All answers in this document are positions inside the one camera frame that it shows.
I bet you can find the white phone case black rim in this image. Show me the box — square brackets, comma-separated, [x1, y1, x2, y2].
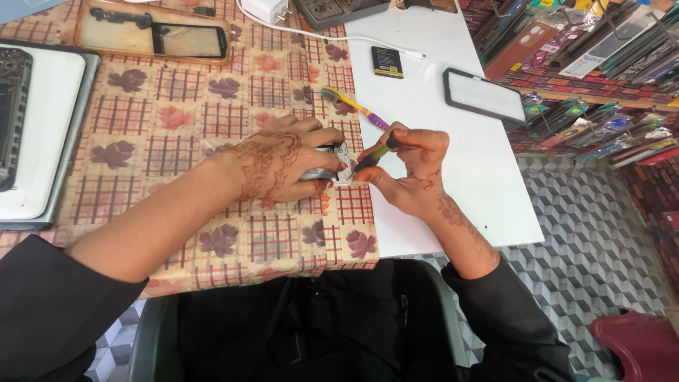
[442, 67, 527, 126]

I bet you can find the clear orange phone cover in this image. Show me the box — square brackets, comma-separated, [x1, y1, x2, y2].
[73, 0, 232, 66]

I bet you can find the small white mobile phone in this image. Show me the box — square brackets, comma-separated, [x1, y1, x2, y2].
[298, 140, 354, 187]

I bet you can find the white charging cable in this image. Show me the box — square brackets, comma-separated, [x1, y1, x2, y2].
[235, 0, 426, 59]

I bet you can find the brown black device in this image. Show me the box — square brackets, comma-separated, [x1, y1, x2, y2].
[391, 0, 458, 15]

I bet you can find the black opened phone body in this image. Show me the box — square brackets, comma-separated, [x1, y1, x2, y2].
[0, 47, 34, 193]

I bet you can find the person's black garment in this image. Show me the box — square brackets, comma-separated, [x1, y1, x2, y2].
[0, 233, 577, 382]

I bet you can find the black phone battery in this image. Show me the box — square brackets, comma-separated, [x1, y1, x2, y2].
[371, 46, 404, 80]

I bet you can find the white board grey frame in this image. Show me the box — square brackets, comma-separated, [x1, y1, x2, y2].
[0, 39, 102, 232]

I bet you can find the light blue sheet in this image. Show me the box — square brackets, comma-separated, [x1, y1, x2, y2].
[0, 0, 55, 25]

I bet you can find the yellow purple toothbrush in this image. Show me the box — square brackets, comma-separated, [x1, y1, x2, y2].
[320, 86, 391, 131]

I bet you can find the black touch screen panel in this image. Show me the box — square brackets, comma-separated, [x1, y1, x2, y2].
[152, 22, 229, 60]

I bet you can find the green black screwdriver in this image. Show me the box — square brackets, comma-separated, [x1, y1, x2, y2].
[348, 131, 404, 179]

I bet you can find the person's left hand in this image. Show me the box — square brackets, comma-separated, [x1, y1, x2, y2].
[228, 114, 349, 205]

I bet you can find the red plastic stool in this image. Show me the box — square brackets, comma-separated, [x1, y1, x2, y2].
[590, 307, 679, 382]

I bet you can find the grey tool box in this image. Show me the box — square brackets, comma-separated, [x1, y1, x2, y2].
[291, 0, 391, 31]

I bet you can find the person's right hand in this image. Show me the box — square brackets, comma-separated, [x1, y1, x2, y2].
[353, 121, 452, 219]

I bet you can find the white charger adapter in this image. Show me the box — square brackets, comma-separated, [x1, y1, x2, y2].
[240, 0, 291, 25]

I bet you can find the floral checked tablecloth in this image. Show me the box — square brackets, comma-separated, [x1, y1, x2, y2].
[0, 0, 381, 299]

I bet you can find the black flex cable part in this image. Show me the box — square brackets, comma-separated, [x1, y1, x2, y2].
[88, 7, 155, 30]

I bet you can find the rack of packaged phone accessories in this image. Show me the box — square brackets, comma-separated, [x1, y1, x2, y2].
[460, 0, 679, 170]

